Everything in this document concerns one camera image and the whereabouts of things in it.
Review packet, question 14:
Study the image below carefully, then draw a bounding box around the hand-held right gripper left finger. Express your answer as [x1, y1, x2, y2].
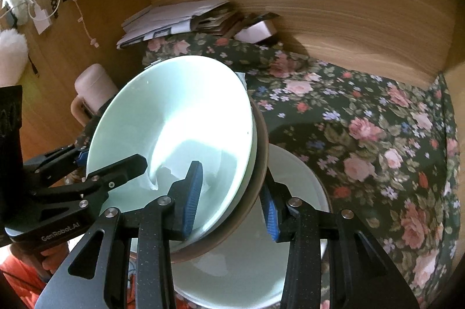
[34, 160, 204, 309]

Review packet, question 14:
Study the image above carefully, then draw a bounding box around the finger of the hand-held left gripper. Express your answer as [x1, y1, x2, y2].
[25, 145, 90, 183]
[85, 153, 148, 190]

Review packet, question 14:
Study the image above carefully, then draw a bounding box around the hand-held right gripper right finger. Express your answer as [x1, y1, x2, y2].
[260, 178, 411, 309]

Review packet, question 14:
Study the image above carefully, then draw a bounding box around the brown plate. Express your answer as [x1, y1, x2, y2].
[171, 102, 270, 264]

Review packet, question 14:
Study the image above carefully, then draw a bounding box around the mint green plate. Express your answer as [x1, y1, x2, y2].
[86, 56, 254, 235]

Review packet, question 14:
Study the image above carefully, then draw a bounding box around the person's left forearm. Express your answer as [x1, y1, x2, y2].
[0, 245, 48, 309]

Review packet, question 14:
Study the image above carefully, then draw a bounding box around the person's left hand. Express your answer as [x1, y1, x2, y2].
[37, 242, 70, 274]

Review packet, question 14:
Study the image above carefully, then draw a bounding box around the white plate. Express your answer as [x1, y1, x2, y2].
[172, 144, 331, 309]

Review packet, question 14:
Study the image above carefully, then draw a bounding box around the white fluffy ball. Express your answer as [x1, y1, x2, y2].
[0, 29, 30, 88]

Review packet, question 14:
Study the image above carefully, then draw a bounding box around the floral tablecloth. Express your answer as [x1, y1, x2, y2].
[65, 33, 460, 309]

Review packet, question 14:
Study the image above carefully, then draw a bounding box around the white paper tag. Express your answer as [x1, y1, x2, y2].
[34, 9, 53, 35]

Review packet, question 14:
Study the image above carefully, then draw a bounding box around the stack of white papers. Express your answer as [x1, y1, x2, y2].
[116, 0, 231, 50]

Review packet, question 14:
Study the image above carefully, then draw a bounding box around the white fluffy headband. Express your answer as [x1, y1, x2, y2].
[7, 0, 33, 24]

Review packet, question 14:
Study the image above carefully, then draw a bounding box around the stack of dark books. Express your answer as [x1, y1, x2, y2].
[189, 9, 280, 37]

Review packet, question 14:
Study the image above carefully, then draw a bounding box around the small white box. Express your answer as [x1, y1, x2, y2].
[234, 20, 278, 44]

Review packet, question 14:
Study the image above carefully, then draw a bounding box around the beige cord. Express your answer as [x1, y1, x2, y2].
[69, 0, 100, 48]

